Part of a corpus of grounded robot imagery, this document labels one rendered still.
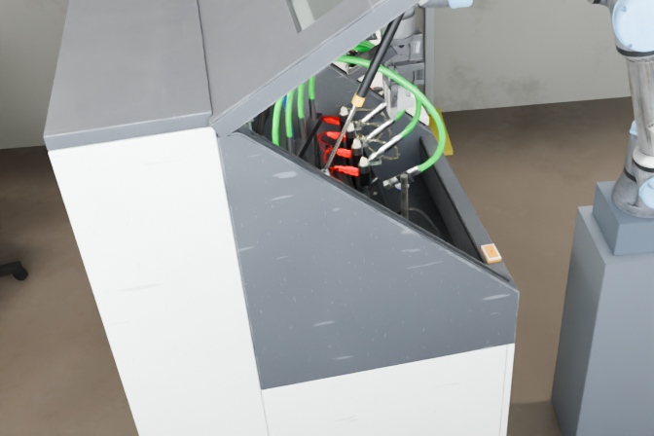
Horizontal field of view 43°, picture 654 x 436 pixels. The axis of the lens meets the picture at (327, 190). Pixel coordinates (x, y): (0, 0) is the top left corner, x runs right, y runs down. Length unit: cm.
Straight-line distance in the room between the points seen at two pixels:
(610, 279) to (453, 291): 56
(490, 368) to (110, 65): 107
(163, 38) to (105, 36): 13
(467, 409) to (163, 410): 72
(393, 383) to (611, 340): 69
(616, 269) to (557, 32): 219
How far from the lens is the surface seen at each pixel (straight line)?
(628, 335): 236
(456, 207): 204
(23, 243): 381
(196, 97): 145
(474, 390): 201
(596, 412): 257
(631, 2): 172
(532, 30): 416
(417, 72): 182
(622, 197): 216
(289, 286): 165
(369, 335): 179
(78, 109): 149
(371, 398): 194
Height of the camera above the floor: 219
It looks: 36 degrees down
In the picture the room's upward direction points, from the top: 5 degrees counter-clockwise
